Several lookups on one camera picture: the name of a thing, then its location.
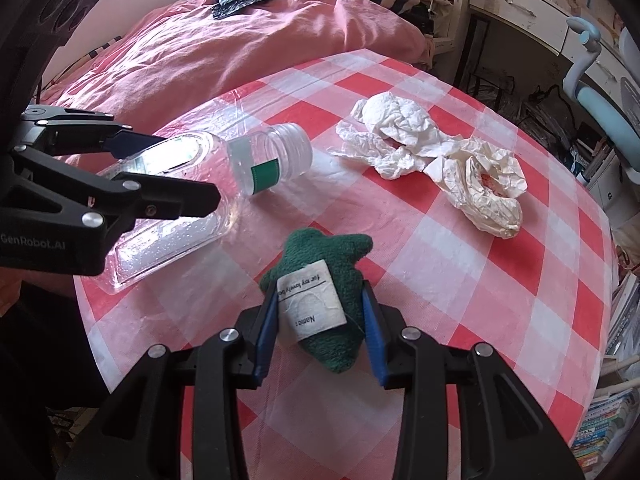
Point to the green plush cloth white label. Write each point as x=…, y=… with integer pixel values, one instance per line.
x=325, y=260

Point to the dark crinkled plastic bag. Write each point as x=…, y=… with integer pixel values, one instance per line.
x=547, y=120

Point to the flat crumpled white tissue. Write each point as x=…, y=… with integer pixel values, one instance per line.
x=385, y=160

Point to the soft white tissue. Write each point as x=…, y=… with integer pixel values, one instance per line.
x=400, y=117

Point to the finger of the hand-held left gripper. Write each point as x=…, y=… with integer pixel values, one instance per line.
x=131, y=142
x=185, y=200

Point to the red white checked tablecloth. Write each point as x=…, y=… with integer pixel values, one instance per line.
x=450, y=300

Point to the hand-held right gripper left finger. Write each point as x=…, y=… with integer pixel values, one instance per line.
x=262, y=345

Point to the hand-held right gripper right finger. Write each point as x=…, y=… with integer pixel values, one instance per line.
x=375, y=345

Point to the white desk with drawers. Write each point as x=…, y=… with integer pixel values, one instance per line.
x=520, y=10

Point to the grey blue desk chair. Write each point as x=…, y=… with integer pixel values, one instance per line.
x=597, y=105

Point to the leaning white folders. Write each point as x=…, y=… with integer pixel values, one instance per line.
x=625, y=315

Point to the stack of books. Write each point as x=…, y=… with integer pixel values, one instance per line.
x=605, y=430

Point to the pink duvet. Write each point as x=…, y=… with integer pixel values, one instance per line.
x=240, y=55

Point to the clear plastic bottle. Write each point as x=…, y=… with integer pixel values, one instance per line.
x=282, y=152

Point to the stiff crumpled white paper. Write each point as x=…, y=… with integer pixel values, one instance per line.
x=495, y=205

